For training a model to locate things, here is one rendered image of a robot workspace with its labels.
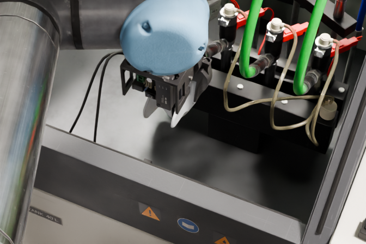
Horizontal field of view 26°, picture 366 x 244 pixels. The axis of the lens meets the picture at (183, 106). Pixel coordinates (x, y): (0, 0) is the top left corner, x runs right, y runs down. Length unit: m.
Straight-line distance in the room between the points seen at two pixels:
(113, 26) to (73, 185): 0.74
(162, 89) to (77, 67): 0.73
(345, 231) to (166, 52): 0.62
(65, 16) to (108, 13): 0.04
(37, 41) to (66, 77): 0.96
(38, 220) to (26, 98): 1.04
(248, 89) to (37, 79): 0.80
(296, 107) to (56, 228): 0.54
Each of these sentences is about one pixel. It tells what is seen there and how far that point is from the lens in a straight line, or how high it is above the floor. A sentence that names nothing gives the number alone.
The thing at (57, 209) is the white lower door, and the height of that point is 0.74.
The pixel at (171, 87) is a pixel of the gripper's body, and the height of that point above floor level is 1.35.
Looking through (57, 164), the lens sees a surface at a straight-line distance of 1.36.
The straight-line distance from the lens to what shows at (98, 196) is 1.38.
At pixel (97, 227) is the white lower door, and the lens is 1.49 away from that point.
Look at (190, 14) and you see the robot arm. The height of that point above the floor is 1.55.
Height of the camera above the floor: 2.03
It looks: 52 degrees down
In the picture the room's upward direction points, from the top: straight up
